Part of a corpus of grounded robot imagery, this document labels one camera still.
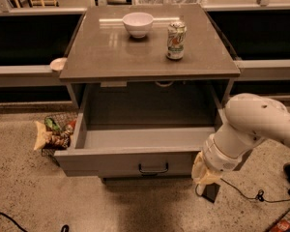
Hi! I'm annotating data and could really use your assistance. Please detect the grey top drawer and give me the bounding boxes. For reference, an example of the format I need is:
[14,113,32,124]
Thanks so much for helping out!
[53,80,231,178]

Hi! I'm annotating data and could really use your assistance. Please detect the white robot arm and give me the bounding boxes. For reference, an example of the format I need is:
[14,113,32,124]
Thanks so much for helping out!
[191,93,290,195]

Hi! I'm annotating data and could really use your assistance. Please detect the grey drawer cabinet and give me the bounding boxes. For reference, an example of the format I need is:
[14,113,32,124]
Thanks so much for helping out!
[59,3,242,186]

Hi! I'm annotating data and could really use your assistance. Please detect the black floor box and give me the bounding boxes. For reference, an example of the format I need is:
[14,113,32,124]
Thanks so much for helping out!
[202,183,220,203]

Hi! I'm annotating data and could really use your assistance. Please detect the green white soda can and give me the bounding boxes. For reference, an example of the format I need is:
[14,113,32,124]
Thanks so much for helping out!
[166,20,187,60]

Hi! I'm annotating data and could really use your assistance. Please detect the green snack bag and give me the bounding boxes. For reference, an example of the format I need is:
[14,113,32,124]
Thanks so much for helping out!
[44,117,61,132]

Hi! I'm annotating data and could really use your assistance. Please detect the white bowl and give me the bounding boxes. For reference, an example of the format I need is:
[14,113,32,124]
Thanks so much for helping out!
[122,13,154,39]

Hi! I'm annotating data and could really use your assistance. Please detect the yellow chip bag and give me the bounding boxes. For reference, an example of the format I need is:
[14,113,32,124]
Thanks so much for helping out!
[33,120,71,152]

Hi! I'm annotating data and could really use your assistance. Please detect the black floor cable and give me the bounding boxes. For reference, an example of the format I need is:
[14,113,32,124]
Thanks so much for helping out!
[194,177,290,204]

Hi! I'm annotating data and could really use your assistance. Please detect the black wire basket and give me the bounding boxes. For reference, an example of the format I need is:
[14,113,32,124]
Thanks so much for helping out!
[42,112,77,166]

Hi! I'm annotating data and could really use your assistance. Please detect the black cable left corner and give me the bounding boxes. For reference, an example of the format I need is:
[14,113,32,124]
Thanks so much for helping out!
[0,198,71,232]

